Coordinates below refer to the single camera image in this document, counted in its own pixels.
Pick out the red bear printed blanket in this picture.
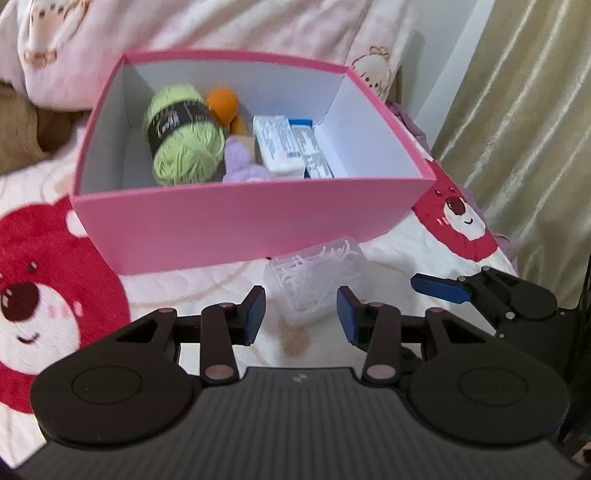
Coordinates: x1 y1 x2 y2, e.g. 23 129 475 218
0 152 518 467

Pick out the brown cushion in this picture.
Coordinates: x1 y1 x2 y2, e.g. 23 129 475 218
0 80 88 176

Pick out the purple knitted toy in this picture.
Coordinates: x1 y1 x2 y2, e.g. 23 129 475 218
222 136 278 183

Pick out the orange knitted toy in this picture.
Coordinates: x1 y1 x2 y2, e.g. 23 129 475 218
205 88 250 137

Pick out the green yarn ball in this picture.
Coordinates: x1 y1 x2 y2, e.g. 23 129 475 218
142 83 227 188

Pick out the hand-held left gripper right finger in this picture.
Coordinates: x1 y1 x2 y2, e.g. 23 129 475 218
336 285 504 386

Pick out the beige curtain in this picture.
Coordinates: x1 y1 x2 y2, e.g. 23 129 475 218
431 0 591 310

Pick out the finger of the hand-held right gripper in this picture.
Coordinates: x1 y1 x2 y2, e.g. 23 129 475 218
411 267 518 321

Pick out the purple cloth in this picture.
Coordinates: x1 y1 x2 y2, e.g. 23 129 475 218
388 99 435 161

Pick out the clear box of floss picks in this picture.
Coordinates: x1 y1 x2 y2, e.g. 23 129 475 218
265 236 365 328

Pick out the blue and white carton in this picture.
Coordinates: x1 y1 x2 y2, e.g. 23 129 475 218
288 119 335 180
252 114 306 175

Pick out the pink printed pillow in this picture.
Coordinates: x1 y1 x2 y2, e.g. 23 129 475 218
0 0 411 112

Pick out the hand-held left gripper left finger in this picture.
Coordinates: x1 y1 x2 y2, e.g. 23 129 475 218
99 285 267 386

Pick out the pink cardboard box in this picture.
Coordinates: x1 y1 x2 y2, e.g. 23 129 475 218
69 50 437 276

